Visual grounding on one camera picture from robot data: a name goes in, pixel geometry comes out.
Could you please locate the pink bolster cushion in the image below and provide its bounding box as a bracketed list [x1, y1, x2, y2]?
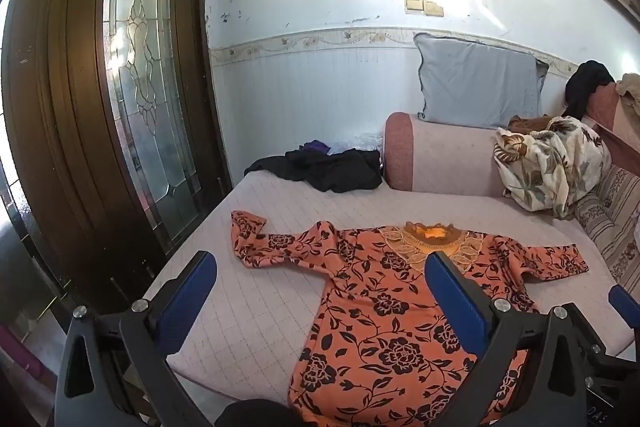
[383, 112, 521, 198]

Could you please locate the black clothes pile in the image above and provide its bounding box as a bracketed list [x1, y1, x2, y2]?
[244, 148, 383, 194]

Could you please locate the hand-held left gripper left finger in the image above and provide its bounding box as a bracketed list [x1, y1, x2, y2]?
[54, 251, 218, 427]

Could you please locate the black garment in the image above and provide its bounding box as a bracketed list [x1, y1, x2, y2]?
[564, 60, 616, 120]

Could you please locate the beige cloth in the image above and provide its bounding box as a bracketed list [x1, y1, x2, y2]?
[615, 73, 640, 130]

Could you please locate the brown cloth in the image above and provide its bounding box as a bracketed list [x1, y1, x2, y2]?
[507, 114, 556, 135]

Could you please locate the pink sofa backrest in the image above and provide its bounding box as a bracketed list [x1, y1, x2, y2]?
[585, 82, 640, 178]

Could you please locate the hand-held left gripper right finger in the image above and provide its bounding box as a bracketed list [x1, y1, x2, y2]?
[424, 251, 601, 427]

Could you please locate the clear plastic bag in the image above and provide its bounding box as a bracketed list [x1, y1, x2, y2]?
[330, 133, 386, 154]

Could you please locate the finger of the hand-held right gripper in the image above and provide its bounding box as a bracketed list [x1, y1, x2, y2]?
[609, 284, 640, 350]

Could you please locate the striped sofa cushion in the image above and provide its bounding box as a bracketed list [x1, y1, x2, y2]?
[575, 164, 640, 293]

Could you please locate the wooden door with stained glass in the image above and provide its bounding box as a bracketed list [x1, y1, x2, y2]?
[0, 0, 233, 318]

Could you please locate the grey pillow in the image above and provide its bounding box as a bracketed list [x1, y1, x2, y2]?
[413, 33, 550, 128]

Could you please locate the cream floral blanket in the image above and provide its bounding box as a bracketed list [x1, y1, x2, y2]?
[494, 116, 613, 220]

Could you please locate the orange floral shirt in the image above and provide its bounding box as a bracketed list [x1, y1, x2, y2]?
[230, 209, 590, 427]

